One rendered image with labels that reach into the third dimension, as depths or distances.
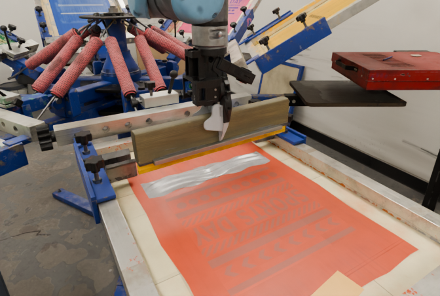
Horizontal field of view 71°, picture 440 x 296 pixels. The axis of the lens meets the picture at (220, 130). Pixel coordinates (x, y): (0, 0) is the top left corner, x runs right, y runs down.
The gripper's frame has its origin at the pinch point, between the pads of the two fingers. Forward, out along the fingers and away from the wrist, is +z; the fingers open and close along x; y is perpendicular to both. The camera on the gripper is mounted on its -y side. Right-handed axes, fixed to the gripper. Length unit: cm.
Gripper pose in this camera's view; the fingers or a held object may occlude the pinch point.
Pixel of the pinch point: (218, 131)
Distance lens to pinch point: 73.3
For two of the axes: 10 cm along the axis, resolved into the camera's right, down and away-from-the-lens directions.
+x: 5.0, 3.5, -7.9
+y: -8.7, 2.0, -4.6
